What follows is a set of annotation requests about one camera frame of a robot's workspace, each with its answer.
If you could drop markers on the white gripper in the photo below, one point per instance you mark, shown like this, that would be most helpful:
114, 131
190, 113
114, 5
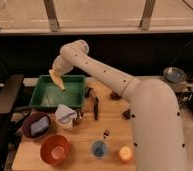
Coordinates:
61, 66

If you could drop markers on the yellow banana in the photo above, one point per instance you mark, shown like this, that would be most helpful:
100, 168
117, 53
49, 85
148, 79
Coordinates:
56, 79

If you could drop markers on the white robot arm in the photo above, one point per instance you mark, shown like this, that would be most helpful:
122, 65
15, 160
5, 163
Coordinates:
158, 138

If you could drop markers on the green plastic tray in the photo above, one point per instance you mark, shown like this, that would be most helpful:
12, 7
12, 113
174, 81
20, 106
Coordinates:
47, 96

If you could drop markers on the white mug with cloth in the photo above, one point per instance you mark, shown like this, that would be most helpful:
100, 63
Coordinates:
64, 116

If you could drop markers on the blue sponge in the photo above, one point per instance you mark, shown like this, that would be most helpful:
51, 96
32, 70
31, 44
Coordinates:
39, 126

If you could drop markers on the bunch of dark grapes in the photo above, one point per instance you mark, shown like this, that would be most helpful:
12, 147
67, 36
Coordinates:
114, 96

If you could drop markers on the maroon bowl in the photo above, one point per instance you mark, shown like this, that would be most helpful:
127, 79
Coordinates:
31, 119

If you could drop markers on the black chair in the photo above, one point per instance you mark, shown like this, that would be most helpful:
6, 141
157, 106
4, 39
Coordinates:
8, 96

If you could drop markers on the black rectangular remote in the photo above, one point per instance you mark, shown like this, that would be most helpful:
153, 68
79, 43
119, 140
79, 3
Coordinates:
127, 114

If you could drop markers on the orange bowl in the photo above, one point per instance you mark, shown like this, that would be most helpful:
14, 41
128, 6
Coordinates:
54, 150

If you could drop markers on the blue cup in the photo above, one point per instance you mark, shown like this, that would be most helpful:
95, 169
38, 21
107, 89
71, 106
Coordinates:
99, 149

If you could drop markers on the red yellow apple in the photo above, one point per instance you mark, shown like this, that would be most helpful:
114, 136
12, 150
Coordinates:
125, 154

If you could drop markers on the metal bowl on side table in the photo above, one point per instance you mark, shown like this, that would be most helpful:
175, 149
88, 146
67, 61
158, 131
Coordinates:
174, 75

